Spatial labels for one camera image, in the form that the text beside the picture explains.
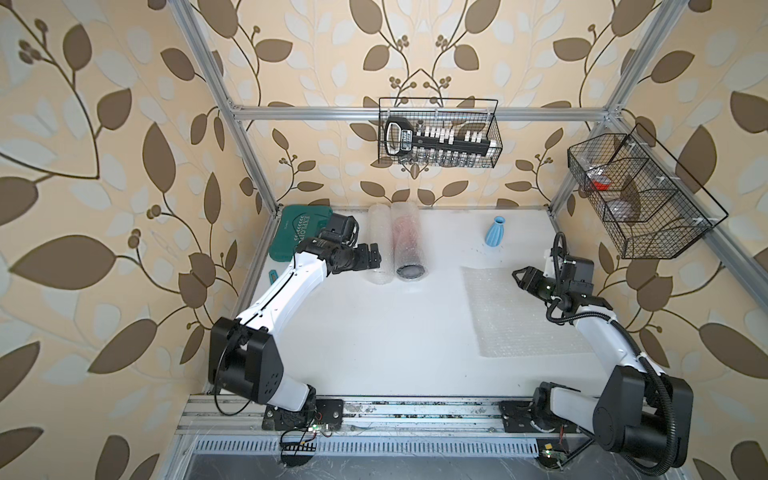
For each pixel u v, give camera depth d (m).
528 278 0.78
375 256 0.76
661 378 0.42
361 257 0.75
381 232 1.04
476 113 0.91
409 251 0.96
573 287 0.65
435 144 0.83
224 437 0.72
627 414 0.40
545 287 0.74
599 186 0.81
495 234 1.03
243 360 0.43
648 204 0.73
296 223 1.09
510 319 0.90
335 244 0.61
